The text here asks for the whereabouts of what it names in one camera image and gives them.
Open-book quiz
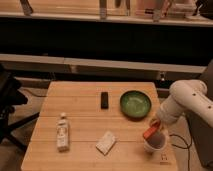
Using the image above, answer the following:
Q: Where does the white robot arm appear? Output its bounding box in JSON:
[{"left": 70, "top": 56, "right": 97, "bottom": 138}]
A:
[{"left": 150, "top": 80, "right": 213, "bottom": 127}]

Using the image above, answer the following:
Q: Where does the white ceramic cup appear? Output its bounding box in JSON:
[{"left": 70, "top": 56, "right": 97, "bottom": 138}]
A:
[{"left": 144, "top": 131, "right": 166, "bottom": 154}]

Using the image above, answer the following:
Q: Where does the green ceramic bowl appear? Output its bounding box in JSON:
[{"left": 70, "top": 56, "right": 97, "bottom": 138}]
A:
[{"left": 120, "top": 90, "right": 152, "bottom": 119}]

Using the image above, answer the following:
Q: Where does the dark cabinet at right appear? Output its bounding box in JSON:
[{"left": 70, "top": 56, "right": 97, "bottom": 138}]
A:
[{"left": 186, "top": 59, "right": 213, "bottom": 171}]

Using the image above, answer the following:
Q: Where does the small black rectangular block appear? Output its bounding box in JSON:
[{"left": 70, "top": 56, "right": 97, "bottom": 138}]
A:
[{"left": 101, "top": 92, "right": 109, "bottom": 109}]

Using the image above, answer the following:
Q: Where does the white plastic bottle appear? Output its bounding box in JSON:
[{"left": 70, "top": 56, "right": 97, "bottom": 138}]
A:
[{"left": 56, "top": 113, "right": 69, "bottom": 152}]

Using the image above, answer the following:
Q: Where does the wooden shelf with clutter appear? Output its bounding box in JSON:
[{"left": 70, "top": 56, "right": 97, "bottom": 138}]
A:
[{"left": 0, "top": 0, "right": 213, "bottom": 28}]

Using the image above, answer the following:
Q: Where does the black office chair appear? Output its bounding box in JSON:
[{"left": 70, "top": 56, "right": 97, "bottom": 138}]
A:
[{"left": 0, "top": 64, "right": 39, "bottom": 151}]

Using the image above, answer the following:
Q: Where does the black floor cable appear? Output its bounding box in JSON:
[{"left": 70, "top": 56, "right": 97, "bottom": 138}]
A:
[{"left": 169, "top": 132, "right": 193, "bottom": 171}]

